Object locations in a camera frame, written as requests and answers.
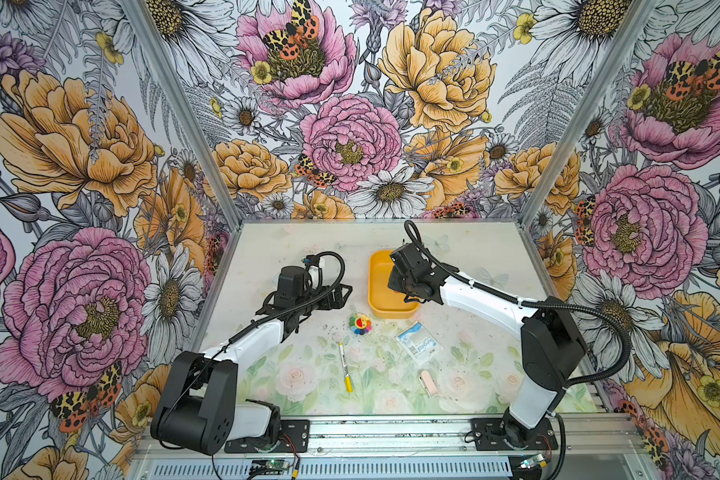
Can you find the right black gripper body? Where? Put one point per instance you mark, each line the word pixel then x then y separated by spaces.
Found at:
pixel 403 283

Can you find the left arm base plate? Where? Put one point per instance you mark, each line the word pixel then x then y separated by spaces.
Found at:
pixel 293 436

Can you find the clear plastic packet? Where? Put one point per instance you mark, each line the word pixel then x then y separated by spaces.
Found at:
pixel 419 344

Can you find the colourful flower toy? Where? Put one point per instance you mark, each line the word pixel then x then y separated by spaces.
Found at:
pixel 360 324

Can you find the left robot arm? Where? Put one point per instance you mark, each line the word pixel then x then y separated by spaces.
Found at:
pixel 198 409

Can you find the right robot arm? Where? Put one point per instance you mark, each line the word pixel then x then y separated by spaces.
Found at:
pixel 551 345

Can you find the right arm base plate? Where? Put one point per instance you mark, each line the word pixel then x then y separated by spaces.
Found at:
pixel 486 433

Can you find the right corner aluminium post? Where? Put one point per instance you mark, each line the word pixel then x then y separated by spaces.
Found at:
pixel 623 44

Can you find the right green circuit board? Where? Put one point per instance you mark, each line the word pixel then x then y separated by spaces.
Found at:
pixel 533 462

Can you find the green circuit board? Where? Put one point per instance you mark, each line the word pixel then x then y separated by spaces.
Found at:
pixel 273 467
pixel 533 462

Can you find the aluminium front rail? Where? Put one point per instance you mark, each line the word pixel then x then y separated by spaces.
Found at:
pixel 578 434

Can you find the left corner aluminium post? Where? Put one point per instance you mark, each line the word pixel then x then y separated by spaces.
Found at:
pixel 161 61

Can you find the white slotted cable duct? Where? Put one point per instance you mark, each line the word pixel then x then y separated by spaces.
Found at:
pixel 477 467

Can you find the corner aluminium post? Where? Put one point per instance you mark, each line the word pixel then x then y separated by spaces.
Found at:
pixel 623 44
pixel 161 61

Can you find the left green circuit board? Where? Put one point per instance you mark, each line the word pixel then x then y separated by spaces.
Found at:
pixel 273 467

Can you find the pink eraser block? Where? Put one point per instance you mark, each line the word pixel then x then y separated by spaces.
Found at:
pixel 428 383

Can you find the yellow plastic bin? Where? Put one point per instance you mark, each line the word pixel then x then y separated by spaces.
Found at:
pixel 383 301

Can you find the yellow white marker pen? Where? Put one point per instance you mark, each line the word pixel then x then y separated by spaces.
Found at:
pixel 345 370

